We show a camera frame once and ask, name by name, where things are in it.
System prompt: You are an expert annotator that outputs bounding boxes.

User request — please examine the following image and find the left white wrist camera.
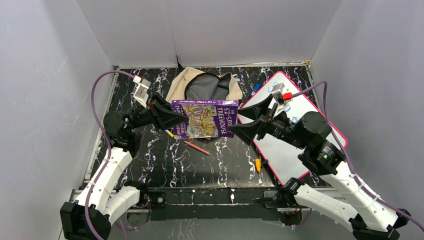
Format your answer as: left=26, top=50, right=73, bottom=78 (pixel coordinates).
left=133, top=75, right=151, bottom=108

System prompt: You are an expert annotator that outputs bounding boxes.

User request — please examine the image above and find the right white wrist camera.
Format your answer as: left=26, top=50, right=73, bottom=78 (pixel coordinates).
left=271, top=82, right=293, bottom=115

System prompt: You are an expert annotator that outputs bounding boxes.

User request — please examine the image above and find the purple treehouse book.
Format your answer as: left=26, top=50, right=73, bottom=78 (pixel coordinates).
left=171, top=100, right=239, bottom=139

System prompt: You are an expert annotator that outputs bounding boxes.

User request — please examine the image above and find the yellow marker cap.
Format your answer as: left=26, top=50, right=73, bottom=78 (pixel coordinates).
left=254, top=158, right=262, bottom=174

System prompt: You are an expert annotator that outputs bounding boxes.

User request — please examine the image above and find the cream canvas student bag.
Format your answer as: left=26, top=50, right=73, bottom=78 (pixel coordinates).
left=166, top=67, right=243, bottom=105

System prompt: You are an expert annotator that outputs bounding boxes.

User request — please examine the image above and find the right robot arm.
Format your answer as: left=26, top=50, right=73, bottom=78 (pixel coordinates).
left=229, top=96, right=410, bottom=240

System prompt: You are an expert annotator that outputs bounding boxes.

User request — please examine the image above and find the red pencil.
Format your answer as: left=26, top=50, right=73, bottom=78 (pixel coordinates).
left=183, top=140, right=211, bottom=156

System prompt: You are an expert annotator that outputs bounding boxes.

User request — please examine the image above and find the white yellow highlighter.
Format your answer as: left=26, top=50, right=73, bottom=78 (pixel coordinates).
left=165, top=130, right=175, bottom=138

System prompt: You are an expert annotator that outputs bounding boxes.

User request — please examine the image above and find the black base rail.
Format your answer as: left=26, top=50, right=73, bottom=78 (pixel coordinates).
left=117, top=185, right=314, bottom=226

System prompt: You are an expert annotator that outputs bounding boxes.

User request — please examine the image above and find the pink framed whiteboard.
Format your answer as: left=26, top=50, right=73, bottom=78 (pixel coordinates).
left=239, top=71, right=345, bottom=184

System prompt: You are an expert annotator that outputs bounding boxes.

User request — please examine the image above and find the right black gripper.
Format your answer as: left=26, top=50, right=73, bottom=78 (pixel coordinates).
left=225, top=93, right=306, bottom=149

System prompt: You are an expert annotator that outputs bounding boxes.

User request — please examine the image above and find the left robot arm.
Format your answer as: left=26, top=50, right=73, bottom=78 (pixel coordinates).
left=60, top=94, right=189, bottom=240

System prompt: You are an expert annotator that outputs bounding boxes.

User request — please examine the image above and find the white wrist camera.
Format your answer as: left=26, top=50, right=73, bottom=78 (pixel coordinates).
left=133, top=75, right=151, bottom=108
left=271, top=82, right=293, bottom=115

